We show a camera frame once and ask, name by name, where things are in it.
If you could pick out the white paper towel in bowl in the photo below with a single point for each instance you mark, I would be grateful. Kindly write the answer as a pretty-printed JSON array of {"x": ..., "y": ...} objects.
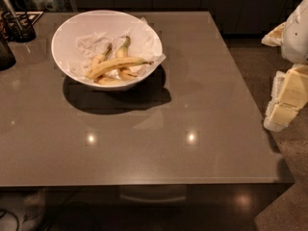
[{"x": 144, "y": 43}]

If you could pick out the white object under table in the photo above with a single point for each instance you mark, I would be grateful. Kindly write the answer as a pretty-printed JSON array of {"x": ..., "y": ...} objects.
[{"x": 22, "y": 211}]

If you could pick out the dark container at left edge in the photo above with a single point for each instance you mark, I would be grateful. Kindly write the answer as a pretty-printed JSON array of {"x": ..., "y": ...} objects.
[{"x": 7, "y": 59}]

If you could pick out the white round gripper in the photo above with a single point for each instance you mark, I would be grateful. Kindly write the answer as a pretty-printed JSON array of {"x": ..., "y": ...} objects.
[{"x": 296, "y": 36}]

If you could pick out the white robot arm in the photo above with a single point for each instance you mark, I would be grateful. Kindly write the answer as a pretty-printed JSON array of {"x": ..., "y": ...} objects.
[{"x": 292, "y": 36}]

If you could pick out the yellow banana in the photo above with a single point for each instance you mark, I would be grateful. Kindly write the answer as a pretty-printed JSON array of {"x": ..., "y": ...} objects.
[
  {"x": 125, "y": 73},
  {"x": 117, "y": 63},
  {"x": 100, "y": 57}
]

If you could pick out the black wire utensil holder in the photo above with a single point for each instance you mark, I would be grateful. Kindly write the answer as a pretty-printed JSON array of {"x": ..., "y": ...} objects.
[{"x": 20, "y": 27}]

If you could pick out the white ceramic bowl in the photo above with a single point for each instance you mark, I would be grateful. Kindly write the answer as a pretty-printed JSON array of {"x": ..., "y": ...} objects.
[{"x": 63, "y": 45}]

